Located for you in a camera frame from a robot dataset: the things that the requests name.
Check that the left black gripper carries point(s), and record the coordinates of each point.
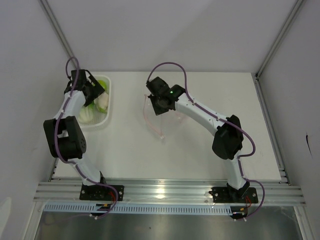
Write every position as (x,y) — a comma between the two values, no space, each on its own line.
(97,89)

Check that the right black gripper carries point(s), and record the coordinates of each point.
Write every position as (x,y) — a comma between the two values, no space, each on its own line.
(157,110)

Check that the clear zip top bag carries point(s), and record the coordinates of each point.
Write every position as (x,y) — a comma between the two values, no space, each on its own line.
(163,125)

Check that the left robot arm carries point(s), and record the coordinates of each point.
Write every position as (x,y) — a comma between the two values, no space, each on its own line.
(64,135)

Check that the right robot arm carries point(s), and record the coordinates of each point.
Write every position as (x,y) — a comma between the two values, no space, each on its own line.
(226,131)

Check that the green apple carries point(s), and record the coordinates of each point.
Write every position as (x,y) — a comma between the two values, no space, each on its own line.
(103,84)

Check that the white plastic basket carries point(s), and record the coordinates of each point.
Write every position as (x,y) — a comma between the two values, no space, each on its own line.
(95,116)

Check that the green leafy lettuce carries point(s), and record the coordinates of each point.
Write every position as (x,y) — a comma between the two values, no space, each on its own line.
(86,114)

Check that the aluminium mounting rail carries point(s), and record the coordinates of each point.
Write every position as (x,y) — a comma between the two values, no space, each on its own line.
(167,191)

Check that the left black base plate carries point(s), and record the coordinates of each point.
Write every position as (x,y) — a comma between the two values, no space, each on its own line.
(101,193)

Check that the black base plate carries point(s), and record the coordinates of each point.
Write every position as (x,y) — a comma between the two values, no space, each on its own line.
(228,195)
(101,193)

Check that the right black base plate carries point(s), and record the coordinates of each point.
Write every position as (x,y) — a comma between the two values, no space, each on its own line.
(228,195)

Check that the slotted cable duct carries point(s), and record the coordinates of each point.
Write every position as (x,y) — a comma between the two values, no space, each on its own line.
(131,208)

